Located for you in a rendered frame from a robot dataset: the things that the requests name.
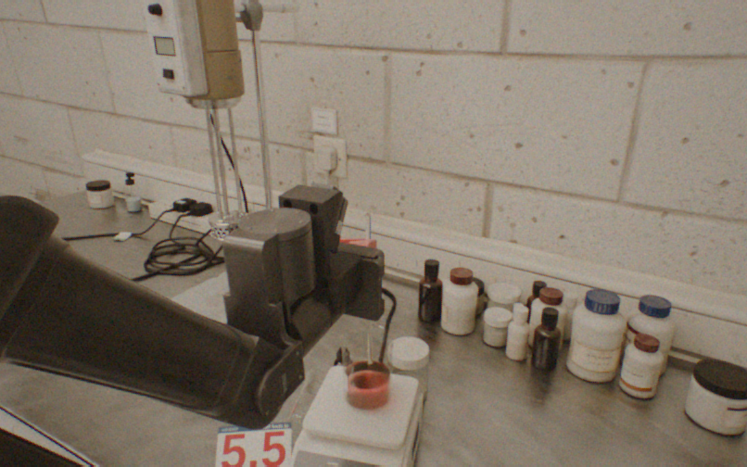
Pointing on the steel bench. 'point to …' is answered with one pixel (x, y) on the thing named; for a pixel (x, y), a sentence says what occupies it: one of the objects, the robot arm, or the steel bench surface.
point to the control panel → (326, 460)
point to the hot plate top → (396, 410)
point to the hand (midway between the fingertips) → (369, 247)
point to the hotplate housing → (405, 457)
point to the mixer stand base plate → (207, 297)
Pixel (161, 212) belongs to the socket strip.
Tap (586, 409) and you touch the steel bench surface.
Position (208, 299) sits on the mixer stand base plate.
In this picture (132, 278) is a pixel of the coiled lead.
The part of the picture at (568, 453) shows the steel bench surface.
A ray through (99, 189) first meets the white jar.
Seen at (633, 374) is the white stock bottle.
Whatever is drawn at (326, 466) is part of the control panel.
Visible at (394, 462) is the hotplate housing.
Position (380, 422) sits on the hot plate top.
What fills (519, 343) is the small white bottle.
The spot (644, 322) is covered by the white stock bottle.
